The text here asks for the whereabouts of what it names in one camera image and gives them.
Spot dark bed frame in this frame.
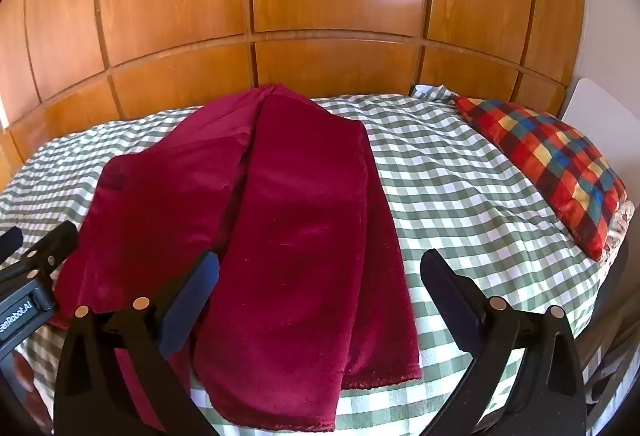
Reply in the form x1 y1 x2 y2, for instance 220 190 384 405
575 236 640 417

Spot green white checkered bed sheet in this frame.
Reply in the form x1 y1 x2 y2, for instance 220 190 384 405
0 85 608 436

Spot patterned cloth under pillow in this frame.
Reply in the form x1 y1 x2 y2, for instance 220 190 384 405
599 201 637 269

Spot wooden wardrobe doors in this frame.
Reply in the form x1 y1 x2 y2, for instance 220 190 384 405
0 0 587 177

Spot person's left hand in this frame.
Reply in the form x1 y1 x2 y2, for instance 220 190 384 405
9 350 51 423

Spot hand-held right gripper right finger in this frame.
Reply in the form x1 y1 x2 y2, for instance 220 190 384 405
420 249 588 436

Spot white board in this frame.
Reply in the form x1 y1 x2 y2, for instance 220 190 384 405
561 77 640 209

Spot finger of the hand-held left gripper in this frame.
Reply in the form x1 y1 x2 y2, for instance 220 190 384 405
0 227 24 263
21 221 79 284

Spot dark red pants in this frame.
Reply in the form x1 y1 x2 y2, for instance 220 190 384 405
54 83 425 436

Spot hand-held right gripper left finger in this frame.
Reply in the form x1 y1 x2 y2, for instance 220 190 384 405
54 251 221 436

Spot red blue plaid pillow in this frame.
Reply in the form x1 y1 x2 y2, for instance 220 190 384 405
454 95 628 263

